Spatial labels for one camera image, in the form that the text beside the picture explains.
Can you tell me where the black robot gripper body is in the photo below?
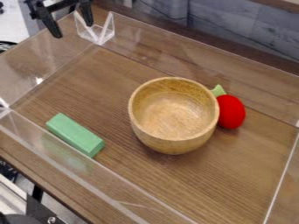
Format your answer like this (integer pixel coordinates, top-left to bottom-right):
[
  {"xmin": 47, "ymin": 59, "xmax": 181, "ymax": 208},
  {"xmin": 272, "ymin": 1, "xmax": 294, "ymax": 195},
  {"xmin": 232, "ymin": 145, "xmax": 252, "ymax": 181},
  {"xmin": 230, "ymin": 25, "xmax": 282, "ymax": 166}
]
[{"xmin": 25, "ymin": 0, "xmax": 80, "ymax": 19}]

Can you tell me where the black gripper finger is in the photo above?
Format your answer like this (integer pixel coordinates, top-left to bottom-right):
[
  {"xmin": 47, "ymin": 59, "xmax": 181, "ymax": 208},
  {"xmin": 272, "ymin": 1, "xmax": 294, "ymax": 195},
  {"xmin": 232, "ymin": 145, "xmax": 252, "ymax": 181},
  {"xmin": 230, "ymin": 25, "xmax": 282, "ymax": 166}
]
[
  {"xmin": 78, "ymin": 0, "xmax": 93, "ymax": 27},
  {"xmin": 35, "ymin": 7, "xmax": 62, "ymax": 39}
]

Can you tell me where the brown wooden bowl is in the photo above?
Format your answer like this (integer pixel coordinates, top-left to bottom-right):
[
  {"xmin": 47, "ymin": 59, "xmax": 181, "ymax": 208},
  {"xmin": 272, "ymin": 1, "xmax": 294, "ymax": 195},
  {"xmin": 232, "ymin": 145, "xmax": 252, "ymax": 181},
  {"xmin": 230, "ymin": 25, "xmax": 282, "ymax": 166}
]
[{"xmin": 126, "ymin": 77, "xmax": 220, "ymax": 155}]

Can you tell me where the green rectangular stick block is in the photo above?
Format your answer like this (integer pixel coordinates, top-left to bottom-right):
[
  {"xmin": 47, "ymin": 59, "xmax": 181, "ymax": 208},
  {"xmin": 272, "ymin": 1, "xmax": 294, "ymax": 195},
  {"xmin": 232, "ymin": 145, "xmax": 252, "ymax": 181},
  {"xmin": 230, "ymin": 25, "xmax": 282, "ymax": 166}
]
[{"xmin": 45, "ymin": 113, "xmax": 105, "ymax": 158}]

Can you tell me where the red plush radish toy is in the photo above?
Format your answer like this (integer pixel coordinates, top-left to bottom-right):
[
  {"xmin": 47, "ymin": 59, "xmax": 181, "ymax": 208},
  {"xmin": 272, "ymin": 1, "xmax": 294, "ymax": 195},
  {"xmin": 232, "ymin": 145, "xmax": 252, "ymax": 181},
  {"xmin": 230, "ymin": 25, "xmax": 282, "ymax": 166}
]
[{"xmin": 210, "ymin": 84, "xmax": 246, "ymax": 130}]

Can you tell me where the grey metal post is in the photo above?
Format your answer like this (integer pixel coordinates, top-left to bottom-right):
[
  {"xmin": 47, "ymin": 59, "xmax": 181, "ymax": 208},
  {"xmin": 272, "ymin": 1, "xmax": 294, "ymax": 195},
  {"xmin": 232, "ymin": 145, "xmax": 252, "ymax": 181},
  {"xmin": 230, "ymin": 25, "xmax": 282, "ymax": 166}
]
[{"xmin": 17, "ymin": 0, "xmax": 45, "ymax": 36}]

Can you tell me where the clear acrylic tray enclosure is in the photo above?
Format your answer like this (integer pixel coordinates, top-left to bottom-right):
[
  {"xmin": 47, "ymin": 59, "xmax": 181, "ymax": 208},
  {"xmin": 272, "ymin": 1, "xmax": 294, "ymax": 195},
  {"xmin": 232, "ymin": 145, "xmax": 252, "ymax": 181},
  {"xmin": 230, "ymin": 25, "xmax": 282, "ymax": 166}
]
[{"xmin": 0, "ymin": 10, "xmax": 299, "ymax": 224}]

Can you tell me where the black bracket with screw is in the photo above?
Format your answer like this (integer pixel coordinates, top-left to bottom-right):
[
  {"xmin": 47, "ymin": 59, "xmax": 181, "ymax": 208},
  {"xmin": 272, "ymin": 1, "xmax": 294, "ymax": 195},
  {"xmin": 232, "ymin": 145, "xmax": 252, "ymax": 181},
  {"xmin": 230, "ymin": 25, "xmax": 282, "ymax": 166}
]
[{"xmin": 25, "ymin": 195, "xmax": 67, "ymax": 224}]

